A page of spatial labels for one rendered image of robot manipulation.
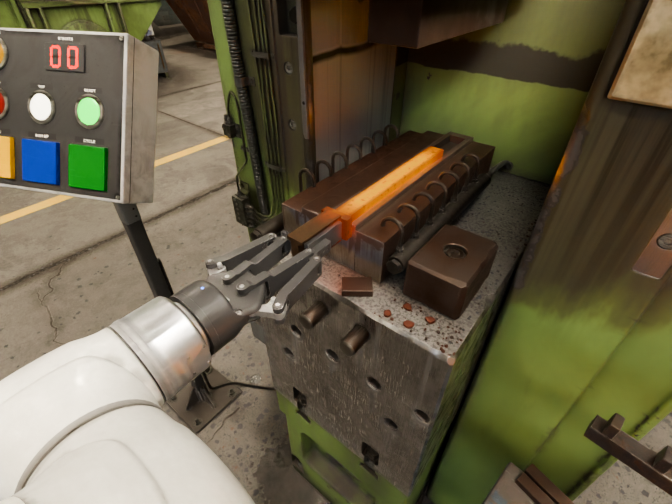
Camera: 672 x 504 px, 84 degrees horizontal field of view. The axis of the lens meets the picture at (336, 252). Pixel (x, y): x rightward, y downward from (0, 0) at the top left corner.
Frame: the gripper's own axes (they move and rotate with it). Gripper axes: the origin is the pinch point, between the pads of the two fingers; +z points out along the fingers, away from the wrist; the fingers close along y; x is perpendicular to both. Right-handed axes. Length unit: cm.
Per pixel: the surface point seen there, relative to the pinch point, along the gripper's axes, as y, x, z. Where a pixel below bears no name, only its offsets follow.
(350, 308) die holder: 6.6, -9.0, -0.8
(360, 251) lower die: 3.8, -3.8, 5.2
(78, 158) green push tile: -45.3, 2.6, -11.0
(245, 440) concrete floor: -33, -100, -4
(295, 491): -9, -99, -4
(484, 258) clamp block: 19.3, -1.6, 12.1
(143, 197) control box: -38.6, -5.3, -5.5
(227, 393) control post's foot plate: -51, -98, 3
